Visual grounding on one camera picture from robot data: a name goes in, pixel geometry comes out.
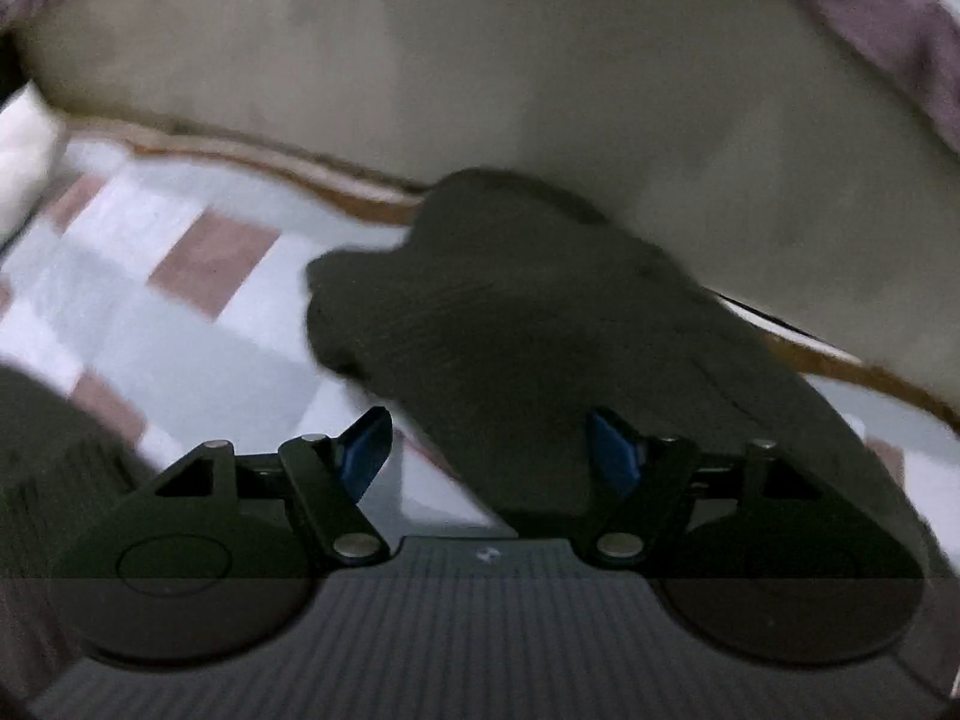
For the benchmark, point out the white garment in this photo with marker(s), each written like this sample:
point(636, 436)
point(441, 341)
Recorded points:
point(26, 157)

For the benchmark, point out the checkered rug with cat print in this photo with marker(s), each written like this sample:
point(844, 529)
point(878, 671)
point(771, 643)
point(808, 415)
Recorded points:
point(150, 330)

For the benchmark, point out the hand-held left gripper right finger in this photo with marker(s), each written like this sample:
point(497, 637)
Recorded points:
point(616, 454)

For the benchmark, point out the beige bed base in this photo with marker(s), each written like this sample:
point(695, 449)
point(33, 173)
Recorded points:
point(487, 52)

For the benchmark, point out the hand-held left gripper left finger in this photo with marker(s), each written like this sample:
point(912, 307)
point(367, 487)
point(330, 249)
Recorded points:
point(364, 454)

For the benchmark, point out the quilted bedspread with ruffle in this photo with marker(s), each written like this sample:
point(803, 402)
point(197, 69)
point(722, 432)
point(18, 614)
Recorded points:
point(885, 0)

